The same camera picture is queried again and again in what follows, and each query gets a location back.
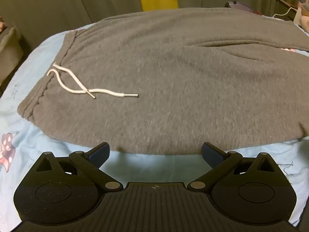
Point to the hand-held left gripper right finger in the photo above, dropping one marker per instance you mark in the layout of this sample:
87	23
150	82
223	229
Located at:
209	154

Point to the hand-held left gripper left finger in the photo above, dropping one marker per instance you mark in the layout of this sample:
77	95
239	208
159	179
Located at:
101	153

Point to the grey sweat pants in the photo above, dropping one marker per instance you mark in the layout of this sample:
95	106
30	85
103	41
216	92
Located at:
169	77

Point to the light blue printed blanket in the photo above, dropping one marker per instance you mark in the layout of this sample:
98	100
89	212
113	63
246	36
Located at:
26	65

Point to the grey chair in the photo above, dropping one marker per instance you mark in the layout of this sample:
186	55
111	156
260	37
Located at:
9	53

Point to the pink rounded object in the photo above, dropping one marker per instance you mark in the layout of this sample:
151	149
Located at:
304	23

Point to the pink cloth item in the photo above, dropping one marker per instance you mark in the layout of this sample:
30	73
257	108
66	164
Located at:
2	24

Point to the dark wooden furniture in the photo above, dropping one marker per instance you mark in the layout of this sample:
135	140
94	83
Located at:
286	6

